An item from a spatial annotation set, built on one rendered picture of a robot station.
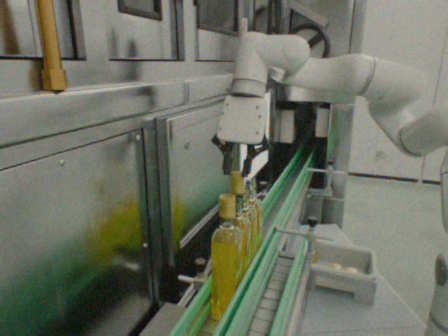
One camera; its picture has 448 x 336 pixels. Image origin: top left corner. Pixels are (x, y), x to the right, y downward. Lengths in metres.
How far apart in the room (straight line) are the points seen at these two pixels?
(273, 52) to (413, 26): 3.85
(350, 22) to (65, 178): 1.48
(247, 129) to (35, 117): 0.41
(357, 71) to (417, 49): 3.76
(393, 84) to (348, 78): 0.09
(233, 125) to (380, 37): 3.87
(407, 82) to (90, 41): 0.61
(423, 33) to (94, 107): 4.22
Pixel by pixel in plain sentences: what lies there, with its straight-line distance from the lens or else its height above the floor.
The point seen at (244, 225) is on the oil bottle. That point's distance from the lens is 0.78.
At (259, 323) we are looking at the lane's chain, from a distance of 0.84.
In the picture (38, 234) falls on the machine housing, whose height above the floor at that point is 1.20.
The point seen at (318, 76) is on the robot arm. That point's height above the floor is 1.40.
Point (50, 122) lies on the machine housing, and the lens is 0.50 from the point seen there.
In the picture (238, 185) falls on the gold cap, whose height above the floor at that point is 1.17.
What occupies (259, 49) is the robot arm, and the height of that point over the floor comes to 1.45.
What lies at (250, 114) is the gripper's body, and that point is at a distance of 0.73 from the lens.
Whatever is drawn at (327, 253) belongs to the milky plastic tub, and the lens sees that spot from 1.27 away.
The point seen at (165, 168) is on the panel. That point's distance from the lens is 0.74.
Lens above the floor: 1.43
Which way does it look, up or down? 17 degrees down
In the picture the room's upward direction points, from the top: straight up
